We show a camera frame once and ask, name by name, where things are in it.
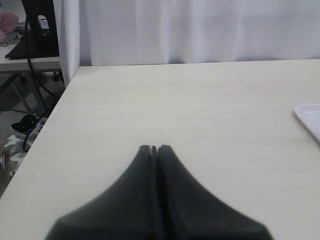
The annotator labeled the black cable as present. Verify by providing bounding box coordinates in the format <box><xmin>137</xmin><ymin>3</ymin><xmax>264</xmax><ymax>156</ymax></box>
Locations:
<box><xmin>22</xmin><ymin>19</ymin><xmax>62</xmax><ymax>151</ymax></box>

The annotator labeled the grey side table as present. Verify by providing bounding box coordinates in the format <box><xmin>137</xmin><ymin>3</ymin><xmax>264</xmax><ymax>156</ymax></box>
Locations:
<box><xmin>0</xmin><ymin>37</ymin><xmax>63</xmax><ymax>118</ymax></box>

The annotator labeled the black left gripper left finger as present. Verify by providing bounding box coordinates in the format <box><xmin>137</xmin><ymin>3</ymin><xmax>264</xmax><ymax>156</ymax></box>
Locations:
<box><xmin>46</xmin><ymin>145</ymin><xmax>157</xmax><ymax>240</ymax></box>

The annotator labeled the white plastic tray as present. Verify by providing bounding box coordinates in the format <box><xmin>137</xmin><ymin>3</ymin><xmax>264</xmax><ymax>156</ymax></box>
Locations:
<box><xmin>294</xmin><ymin>103</ymin><xmax>320</xmax><ymax>144</ymax></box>

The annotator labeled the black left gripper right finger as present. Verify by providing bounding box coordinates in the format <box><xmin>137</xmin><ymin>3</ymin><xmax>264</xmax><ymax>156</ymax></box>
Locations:
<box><xmin>156</xmin><ymin>145</ymin><xmax>273</xmax><ymax>240</ymax></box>

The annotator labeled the white curtain backdrop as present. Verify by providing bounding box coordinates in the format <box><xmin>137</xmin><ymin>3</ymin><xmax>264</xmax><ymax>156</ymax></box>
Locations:
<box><xmin>53</xmin><ymin>0</ymin><xmax>320</xmax><ymax>84</ymax></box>

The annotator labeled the black monitor stand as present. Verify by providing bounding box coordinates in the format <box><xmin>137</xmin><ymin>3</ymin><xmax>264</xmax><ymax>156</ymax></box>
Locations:
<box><xmin>5</xmin><ymin>0</ymin><xmax>60</xmax><ymax>60</ymax></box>

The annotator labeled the black round floor object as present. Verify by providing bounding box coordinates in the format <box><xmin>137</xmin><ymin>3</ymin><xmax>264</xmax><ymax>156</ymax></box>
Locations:
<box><xmin>11</xmin><ymin>114</ymin><xmax>38</xmax><ymax>133</ymax></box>

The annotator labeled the pink plush toy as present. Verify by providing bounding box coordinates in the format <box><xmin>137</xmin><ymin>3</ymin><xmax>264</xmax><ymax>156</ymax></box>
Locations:
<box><xmin>0</xmin><ymin>11</ymin><xmax>19</xmax><ymax>41</ymax></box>

